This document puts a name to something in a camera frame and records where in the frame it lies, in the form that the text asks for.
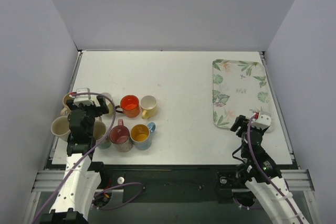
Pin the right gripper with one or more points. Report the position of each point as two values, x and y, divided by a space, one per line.
243 125

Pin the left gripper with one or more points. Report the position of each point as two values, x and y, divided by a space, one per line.
102 106

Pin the beige round mug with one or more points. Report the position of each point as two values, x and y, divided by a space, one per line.
65 110

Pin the light green mug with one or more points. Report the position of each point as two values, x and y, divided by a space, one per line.
108 108

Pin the tall teal floral mug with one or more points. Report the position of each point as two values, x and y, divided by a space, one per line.
99 131

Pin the tall seahorse mug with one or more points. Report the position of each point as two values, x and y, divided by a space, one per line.
60 128

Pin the orange mug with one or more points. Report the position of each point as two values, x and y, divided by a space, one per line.
129 106

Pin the pink patterned mug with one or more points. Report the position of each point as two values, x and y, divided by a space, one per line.
120 137

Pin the blue glazed mug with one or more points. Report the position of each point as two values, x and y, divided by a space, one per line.
141 135

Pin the yellow mug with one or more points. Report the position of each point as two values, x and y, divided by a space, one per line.
149 106

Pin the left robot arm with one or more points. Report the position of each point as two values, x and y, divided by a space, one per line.
73 196

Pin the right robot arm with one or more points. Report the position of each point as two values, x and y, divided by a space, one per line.
259 172

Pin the floral serving tray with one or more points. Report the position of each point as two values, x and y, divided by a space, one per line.
239 88

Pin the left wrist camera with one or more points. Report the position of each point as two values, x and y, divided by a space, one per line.
82 96

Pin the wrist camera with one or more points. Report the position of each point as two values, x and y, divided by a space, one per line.
82 96
261 120

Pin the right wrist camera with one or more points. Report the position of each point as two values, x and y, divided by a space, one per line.
261 120

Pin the aluminium rail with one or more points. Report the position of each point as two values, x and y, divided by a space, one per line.
297 180

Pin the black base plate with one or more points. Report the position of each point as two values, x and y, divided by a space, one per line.
174 183

